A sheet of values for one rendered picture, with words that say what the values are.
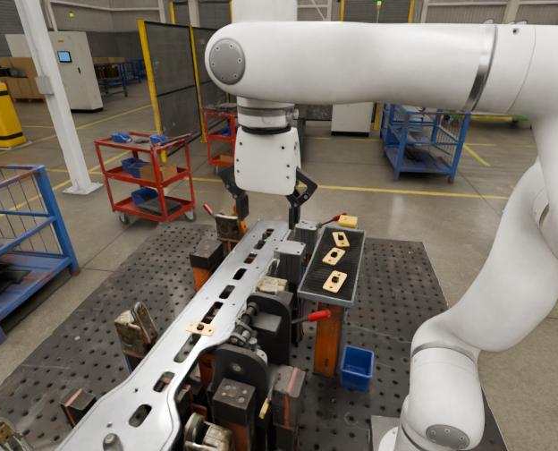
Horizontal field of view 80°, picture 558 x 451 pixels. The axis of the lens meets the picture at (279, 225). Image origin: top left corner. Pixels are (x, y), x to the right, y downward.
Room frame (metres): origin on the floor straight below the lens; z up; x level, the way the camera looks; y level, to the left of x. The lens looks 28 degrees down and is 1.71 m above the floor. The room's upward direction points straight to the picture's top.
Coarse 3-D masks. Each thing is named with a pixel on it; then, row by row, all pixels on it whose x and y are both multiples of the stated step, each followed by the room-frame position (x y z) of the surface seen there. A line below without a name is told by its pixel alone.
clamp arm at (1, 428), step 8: (0, 424) 0.36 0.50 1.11; (8, 424) 0.36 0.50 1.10; (0, 432) 0.35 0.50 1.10; (8, 432) 0.35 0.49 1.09; (16, 432) 0.36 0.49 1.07; (0, 440) 0.34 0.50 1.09; (8, 440) 0.35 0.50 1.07; (16, 440) 0.36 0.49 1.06; (24, 440) 0.36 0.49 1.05; (0, 448) 0.33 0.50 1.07; (8, 448) 0.34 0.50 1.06; (16, 448) 0.35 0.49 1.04; (24, 448) 0.36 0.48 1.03
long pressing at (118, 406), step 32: (256, 224) 1.32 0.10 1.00; (288, 224) 1.32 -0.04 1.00; (256, 256) 1.06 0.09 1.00; (224, 288) 0.87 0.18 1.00; (224, 320) 0.72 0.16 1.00; (160, 352) 0.61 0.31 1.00; (192, 352) 0.61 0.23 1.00; (128, 384) 0.52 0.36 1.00; (96, 416) 0.44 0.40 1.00; (128, 416) 0.44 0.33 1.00; (160, 416) 0.44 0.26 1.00; (64, 448) 0.37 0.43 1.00; (96, 448) 0.37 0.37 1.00; (128, 448) 0.37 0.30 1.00; (160, 448) 0.37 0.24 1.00
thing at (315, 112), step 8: (232, 96) 8.34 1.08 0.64; (312, 112) 8.03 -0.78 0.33; (320, 112) 8.00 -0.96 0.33; (328, 112) 7.98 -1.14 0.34; (376, 112) 7.77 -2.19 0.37; (312, 120) 8.01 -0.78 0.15; (320, 120) 7.98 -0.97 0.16; (328, 120) 7.95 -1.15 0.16; (376, 120) 7.76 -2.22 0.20; (376, 128) 7.75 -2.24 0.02
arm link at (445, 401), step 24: (432, 360) 0.42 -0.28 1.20; (456, 360) 0.42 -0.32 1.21; (432, 384) 0.38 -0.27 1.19; (456, 384) 0.37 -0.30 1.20; (408, 408) 0.38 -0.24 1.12; (432, 408) 0.34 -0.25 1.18; (456, 408) 0.33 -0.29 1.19; (480, 408) 0.34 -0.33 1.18; (408, 432) 0.41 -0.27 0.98; (432, 432) 0.32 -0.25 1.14; (456, 432) 0.31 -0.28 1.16; (480, 432) 0.32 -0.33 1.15
